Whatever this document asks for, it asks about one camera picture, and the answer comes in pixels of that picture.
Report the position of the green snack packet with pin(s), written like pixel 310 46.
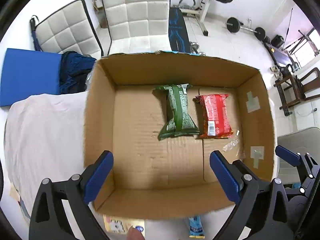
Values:
pixel 180 122

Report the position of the left hand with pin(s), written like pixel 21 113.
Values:
pixel 134 234

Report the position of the black blue bench pad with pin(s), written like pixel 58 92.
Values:
pixel 178 35

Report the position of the dark wooden chair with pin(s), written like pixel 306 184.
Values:
pixel 299 89

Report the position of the light blue milk powder bag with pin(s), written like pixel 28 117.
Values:
pixel 195 227

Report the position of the white weight bench rack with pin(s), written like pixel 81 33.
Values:
pixel 197 12

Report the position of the left white padded chair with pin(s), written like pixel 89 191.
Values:
pixel 69 29

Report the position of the printed cardboard milk box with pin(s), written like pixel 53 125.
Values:
pixel 161 115

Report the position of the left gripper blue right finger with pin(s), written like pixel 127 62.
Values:
pixel 228 176

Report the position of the white padded chair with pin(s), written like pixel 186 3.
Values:
pixel 69 29
pixel 137 26

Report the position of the blue foam mat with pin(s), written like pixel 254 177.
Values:
pixel 28 72

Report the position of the floor barbell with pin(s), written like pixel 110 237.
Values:
pixel 234 25

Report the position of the dark blue fabric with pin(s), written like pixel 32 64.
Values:
pixel 73 72

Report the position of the clear plastic wrapper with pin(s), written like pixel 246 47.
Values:
pixel 233 143

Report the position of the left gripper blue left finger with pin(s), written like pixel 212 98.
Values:
pixel 95 175

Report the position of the yellow tissue pack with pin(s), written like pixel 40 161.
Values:
pixel 122 225

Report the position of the red snack packet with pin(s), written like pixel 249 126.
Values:
pixel 215 120

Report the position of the right white padded chair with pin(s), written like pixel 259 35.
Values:
pixel 137 26

